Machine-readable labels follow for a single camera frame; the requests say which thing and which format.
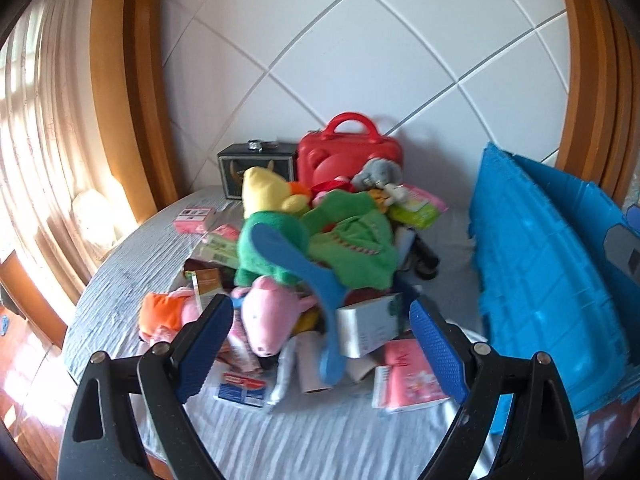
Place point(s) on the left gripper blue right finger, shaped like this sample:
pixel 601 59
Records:
pixel 445 347

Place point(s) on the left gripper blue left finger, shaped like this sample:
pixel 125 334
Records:
pixel 196 346

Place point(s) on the white blue red packet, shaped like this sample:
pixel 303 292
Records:
pixel 242 389

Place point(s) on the pink flowered tissue pack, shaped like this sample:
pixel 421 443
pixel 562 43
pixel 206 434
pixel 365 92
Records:
pixel 405 381

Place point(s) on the orange pink plush toy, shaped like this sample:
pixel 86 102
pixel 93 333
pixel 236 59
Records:
pixel 162 316

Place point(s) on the pink pig plush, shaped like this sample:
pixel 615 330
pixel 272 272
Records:
pixel 269 312

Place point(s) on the white teal product box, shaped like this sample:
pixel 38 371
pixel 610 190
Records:
pixel 368 325

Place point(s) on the blue plastic storage crate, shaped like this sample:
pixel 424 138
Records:
pixel 558 265

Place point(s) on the pink tissue pack far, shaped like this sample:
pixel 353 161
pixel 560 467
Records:
pixel 194 220

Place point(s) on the blue plastic fan paddle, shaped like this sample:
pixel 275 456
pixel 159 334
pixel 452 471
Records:
pixel 330 292

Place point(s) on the green wet wipes pack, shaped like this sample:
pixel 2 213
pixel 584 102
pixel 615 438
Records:
pixel 417 208

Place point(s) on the green yellow plush dinosaur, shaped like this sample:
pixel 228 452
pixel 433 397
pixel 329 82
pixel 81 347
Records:
pixel 346 232

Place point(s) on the grey elephant plush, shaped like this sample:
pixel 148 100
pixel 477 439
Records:
pixel 382 178

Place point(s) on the beige curtain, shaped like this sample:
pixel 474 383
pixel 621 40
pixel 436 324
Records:
pixel 63 207

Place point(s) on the red toy suitcase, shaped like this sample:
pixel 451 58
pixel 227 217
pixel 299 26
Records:
pixel 342 148

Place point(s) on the wooden door frame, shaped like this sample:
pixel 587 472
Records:
pixel 131 107

